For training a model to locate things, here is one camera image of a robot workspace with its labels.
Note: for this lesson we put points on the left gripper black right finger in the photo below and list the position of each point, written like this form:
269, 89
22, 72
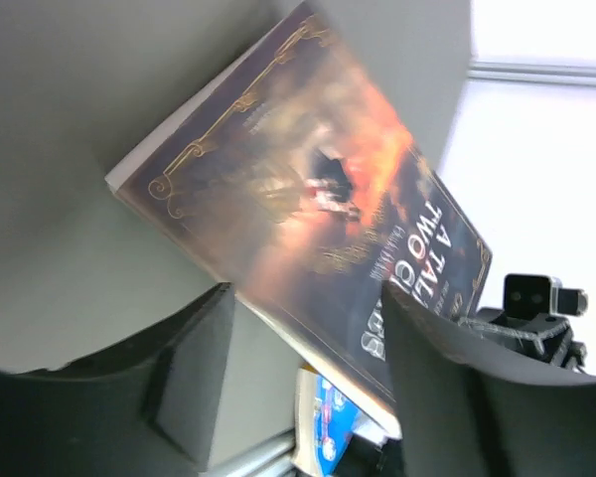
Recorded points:
470, 407

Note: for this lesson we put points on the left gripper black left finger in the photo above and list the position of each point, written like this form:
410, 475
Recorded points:
144, 406

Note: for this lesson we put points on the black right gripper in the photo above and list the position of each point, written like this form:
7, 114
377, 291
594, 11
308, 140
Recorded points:
545, 338

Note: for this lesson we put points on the blue cartoon paperback book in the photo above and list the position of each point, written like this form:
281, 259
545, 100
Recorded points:
333, 437

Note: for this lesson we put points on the dark Tale of Two Cities book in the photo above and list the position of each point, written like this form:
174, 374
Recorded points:
293, 178

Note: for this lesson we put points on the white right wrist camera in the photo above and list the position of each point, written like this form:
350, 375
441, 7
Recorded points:
528, 295

